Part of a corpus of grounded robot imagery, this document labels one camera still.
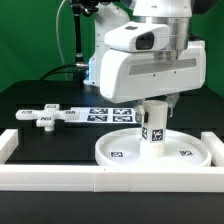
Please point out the white round table top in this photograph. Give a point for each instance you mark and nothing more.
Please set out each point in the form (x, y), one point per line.
(172, 149)

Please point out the white U-shaped frame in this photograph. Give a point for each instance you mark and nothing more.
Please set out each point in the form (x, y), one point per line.
(101, 179)

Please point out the white cross-shaped table base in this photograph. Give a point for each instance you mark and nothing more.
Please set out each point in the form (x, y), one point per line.
(46, 118)

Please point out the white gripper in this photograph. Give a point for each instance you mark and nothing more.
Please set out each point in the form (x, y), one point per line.
(133, 76)

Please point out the white marker sheet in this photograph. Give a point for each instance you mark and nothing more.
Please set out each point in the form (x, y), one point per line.
(102, 115)

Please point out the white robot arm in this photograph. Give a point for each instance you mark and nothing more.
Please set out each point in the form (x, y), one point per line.
(143, 49)

